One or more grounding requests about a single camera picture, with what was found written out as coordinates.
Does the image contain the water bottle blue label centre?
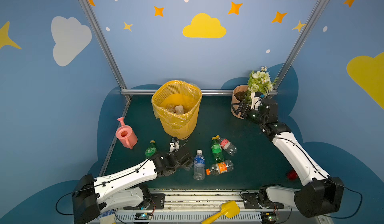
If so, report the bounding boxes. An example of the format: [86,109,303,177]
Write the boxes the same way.
[194,150,205,181]

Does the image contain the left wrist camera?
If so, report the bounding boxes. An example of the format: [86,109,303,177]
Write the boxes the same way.
[170,137,180,152]

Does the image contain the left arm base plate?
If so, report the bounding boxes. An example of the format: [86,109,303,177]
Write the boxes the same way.
[123,193,166,210]

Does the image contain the clear crushed bottle green cap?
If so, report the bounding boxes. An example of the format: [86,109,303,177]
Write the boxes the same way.
[175,105,185,115]

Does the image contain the yellow mesh waste bin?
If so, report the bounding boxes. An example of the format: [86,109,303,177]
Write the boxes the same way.
[151,80,203,140]

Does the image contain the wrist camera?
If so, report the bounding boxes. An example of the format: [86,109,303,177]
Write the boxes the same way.
[251,92,265,110]
[170,137,180,152]

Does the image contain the right green circuit board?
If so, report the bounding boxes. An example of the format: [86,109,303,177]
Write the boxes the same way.
[261,212,279,224]

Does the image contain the green bottle left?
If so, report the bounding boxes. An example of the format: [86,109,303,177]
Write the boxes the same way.
[145,140,157,159]

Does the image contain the clear bottle pink label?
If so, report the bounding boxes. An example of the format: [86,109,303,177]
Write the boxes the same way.
[215,135,238,156]

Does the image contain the yellow plastic bin liner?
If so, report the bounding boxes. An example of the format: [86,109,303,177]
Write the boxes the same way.
[150,80,203,128]

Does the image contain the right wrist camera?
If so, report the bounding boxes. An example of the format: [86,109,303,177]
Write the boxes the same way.
[251,92,265,110]

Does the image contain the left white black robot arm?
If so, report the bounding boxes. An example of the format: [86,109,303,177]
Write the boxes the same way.
[71,146,194,224]

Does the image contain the pepsi bottle blue cap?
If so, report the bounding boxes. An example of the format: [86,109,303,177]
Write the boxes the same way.
[182,159,194,171]

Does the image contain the clear bottle white cap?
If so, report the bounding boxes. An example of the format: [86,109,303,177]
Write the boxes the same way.
[166,104,176,113]

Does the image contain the white green artificial flowers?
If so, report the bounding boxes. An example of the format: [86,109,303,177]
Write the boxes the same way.
[245,67,279,104]

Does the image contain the left green circuit board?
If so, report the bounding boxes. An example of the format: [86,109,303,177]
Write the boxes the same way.
[135,213,152,221]

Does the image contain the yellow toy shovel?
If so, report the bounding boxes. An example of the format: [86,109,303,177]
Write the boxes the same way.
[202,201,240,224]

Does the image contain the green circuit board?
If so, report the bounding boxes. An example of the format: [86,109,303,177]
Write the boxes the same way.
[135,213,152,221]
[261,212,279,224]

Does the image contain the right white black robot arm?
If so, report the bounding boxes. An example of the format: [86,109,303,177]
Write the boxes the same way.
[231,97,345,218]

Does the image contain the pink watering can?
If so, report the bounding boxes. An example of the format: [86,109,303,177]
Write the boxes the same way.
[116,117,138,150]

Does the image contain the green bottle yellow cap centre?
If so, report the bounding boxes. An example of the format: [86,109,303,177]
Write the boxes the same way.
[211,137,225,163]

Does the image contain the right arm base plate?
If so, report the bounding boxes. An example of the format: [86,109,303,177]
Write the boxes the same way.
[240,192,285,209]

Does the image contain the ribbed terracotta flower pot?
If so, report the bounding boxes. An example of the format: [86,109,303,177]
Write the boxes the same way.
[231,85,248,104]

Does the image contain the clear bottle orange label right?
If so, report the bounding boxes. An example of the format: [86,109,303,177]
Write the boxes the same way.
[206,160,234,176]

